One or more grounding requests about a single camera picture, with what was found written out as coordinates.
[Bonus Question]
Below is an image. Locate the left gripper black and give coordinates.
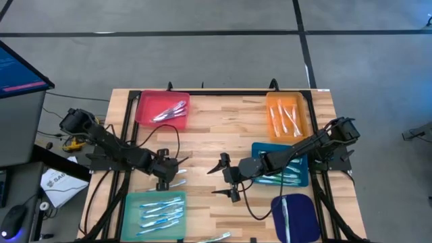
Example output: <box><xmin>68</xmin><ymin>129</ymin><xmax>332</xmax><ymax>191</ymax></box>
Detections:
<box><xmin>148</xmin><ymin>148</ymin><xmax>190</xmax><ymax>192</ymax></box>

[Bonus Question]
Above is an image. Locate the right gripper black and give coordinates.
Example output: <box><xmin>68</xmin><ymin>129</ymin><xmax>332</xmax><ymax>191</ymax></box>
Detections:
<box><xmin>206</xmin><ymin>152</ymin><xmax>267</xmax><ymax>203</ymax></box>

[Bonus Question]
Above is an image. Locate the purple white toothbrush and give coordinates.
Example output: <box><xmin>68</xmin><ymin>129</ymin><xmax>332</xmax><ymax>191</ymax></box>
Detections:
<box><xmin>153</xmin><ymin>111</ymin><xmax>188</xmax><ymax>123</ymax></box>
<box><xmin>281</xmin><ymin>196</ymin><xmax>291</xmax><ymax>243</ymax></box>

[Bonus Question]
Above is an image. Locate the blue white toothbrush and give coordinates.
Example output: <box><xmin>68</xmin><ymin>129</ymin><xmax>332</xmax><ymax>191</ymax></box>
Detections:
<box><xmin>141</xmin><ymin>208</ymin><xmax>185</xmax><ymax>219</ymax></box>
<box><xmin>148</xmin><ymin>178</ymin><xmax>187</xmax><ymax>192</ymax></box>
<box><xmin>144</xmin><ymin>200</ymin><xmax>186</xmax><ymax>214</ymax></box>
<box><xmin>140</xmin><ymin>212</ymin><xmax>185</xmax><ymax>229</ymax></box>
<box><xmin>136</xmin><ymin>219</ymin><xmax>180</xmax><ymax>236</ymax></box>
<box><xmin>140</xmin><ymin>197</ymin><xmax>183</xmax><ymax>207</ymax></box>

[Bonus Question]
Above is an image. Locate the pink white toothbrush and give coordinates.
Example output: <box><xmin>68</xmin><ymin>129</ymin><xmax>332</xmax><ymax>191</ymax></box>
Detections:
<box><xmin>151</xmin><ymin>107</ymin><xmax>188</xmax><ymax>121</ymax></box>

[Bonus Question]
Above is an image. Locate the mint green plastic bin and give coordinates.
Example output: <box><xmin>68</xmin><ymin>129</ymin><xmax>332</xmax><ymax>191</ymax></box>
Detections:
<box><xmin>120</xmin><ymin>190</ymin><xmax>188</xmax><ymax>241</ymax></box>

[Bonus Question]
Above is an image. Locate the pink plastic bin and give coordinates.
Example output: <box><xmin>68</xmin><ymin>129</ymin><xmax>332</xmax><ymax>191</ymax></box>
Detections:
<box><xmin>134</xmin><ymin>90</ymin><xmax>191</xmax><ymax>130</ymax></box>

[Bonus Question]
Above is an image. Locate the navy blue plastic bin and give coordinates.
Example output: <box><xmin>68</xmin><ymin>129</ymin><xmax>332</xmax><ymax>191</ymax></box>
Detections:
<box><xmin>271</xmin><ymin>193</ymin><xmax>321</xmax><ymax>243</ymax></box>

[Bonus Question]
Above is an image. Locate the orange plastic bin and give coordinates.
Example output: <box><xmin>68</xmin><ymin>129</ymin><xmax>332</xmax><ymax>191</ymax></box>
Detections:
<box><xmin>265</xmin><ymin>91</ymin><xmax>310</xmax><ymax>143</ymax></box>

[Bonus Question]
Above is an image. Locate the black support beam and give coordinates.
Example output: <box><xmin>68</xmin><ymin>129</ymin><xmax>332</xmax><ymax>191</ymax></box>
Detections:
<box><xmin>30</xmin><ymin>144</ymin><xmax>92</xmax><ymax>183</ymax></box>

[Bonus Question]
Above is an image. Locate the white paper sheet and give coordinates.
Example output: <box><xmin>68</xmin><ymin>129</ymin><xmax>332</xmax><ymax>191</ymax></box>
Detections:
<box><xmin>40</xmin><ymin>155</ymin><xmax>89</xmax><ymax>209</ymax></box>

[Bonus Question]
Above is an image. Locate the black computer mouse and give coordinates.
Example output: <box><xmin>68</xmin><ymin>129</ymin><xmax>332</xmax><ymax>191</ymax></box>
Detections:
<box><xmin>0</xmin><ymin>204</ymin><xmax>28</xmax><ymax>240</ymax></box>

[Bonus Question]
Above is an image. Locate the blue screen monitor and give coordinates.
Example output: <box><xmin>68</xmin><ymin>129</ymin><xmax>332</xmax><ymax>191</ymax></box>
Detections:
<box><xmin>0</xmin><ymin>40</ymin><xmax>55</xmax><ymax>99</ymax></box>

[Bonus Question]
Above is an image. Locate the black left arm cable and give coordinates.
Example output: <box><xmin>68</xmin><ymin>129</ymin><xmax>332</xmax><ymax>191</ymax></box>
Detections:
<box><xmin>107</xmin><ymin>124</ymin><xmax>181</xmax><ymax>159</ymax></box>

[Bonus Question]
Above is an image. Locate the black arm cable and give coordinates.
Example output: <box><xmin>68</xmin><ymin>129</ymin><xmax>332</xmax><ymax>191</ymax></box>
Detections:
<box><xmin>107</xmin><ymin>124</ymin><xmax>181</xmax><ymax>159</ymax></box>
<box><xmin>240</xmin><ymin>180</ymin><xmax>284</xmax><ymax>221</ymax></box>

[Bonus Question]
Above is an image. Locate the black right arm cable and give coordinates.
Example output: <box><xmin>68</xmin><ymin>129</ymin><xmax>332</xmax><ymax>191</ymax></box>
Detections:
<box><xmin>240</xmin><ymin>180</ymin><xmax>284</xmax><ymax>221</ymax></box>

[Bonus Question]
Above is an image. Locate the yellow cable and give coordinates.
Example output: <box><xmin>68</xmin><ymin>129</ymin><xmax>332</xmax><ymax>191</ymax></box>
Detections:
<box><xmin>62</xmin><ymin>114</ymin><xmax>102</xmax><ymax>153</ymax></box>

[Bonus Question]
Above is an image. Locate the black floor cable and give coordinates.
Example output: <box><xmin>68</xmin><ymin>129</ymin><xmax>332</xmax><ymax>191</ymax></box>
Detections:
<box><xmin>400</xmin><ymin>123</ymin><xmax>432</xmax><ymax>163</ymax></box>

